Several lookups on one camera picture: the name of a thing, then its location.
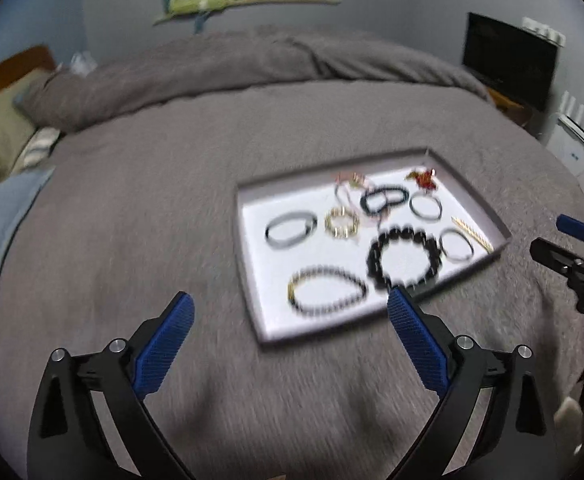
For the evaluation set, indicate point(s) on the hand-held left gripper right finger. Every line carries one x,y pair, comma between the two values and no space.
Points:
417,340

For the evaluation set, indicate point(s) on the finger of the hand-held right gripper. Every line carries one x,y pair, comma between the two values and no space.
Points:
554,255
574,225

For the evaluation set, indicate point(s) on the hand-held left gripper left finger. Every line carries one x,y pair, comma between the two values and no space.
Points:
164,345

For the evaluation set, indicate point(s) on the white shallow tray box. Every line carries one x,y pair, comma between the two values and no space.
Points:
322,260

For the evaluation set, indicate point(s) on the red and gold ornament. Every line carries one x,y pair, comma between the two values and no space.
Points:
422,180

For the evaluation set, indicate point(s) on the grey bed blanket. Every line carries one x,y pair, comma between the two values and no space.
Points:
146,220

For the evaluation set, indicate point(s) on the wooden stand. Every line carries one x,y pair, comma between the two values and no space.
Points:
514,105

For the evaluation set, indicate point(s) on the black monitor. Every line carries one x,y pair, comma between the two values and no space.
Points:
509,57

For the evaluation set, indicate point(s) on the striped pillow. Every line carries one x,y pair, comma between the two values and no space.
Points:
36,145

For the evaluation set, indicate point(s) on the grey folded duvet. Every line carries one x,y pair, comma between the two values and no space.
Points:
252,67

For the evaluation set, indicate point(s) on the white plastic bag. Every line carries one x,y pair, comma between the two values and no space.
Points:
82,62

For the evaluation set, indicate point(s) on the wooden headboard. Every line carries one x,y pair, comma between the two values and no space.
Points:
1,67

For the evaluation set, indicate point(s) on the green cloth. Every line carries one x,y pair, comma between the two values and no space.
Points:
196,1

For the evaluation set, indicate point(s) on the wooden window shelf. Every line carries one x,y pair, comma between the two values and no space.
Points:
282,2

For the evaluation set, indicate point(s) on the white wall socket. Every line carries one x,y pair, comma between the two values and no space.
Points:
544,30

